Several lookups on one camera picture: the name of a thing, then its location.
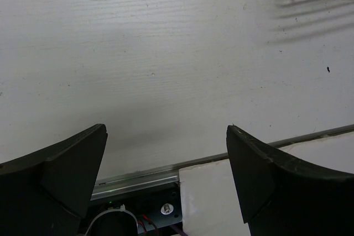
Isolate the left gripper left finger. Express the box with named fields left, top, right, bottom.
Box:
left=1, top=124, right=107, bottom=235

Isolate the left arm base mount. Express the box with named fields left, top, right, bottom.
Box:
left=77, top=183, right=186, bottom=235

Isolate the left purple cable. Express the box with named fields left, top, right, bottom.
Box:
left=170, top=224, right=190, bottom=236

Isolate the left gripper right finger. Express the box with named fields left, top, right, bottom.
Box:
left=226, top=125, right=353, bottom=235

